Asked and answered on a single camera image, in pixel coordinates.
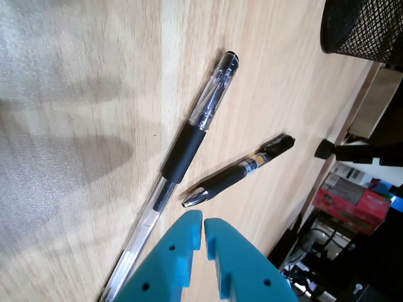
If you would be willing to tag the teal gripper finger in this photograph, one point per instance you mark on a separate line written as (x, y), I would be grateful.
(248, 270)
(163, 270)

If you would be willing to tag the short black pen silver tip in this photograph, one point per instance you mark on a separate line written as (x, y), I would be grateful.
(226, 179)

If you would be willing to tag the clear capped pen black grip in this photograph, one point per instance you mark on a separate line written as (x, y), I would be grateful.
(185, 144)

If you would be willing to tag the black tripod leg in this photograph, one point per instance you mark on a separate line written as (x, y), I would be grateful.
(346, 152)

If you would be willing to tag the white cardboard box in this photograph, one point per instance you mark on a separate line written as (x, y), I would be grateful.
(343, 176)

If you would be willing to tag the black mesh pen holder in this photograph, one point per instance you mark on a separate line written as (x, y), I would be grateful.
(362, 28)

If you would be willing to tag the red cardboard box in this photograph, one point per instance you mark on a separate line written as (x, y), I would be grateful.
(362, 207)

